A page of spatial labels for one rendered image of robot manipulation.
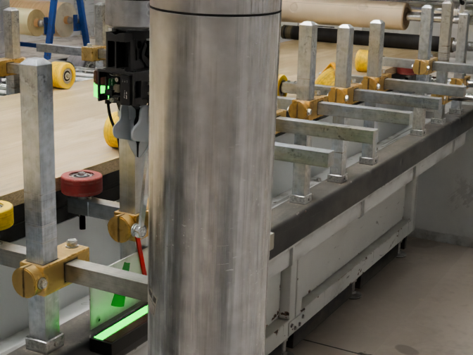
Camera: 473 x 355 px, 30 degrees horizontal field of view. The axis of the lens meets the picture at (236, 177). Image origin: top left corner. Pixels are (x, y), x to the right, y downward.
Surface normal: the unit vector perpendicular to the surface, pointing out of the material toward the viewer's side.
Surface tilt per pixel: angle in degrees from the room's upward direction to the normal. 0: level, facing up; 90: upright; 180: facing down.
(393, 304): 0
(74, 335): 0
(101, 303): 90
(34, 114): 90
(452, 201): 90
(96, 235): 90
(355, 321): 0
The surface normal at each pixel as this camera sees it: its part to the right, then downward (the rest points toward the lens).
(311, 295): 0.03, -0.97
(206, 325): -0.06, 0.30
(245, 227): 0.57, 0.27
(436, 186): -0.48, 0.22
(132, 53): 0.88, 0.15
